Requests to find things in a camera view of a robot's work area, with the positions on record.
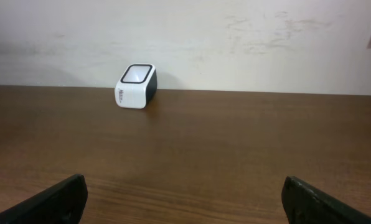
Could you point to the white barcode scanner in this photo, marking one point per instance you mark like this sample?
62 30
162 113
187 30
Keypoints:
137 86

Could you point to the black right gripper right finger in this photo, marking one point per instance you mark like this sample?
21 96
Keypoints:
305 204

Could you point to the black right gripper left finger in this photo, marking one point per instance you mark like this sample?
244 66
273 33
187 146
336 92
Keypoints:
62 203

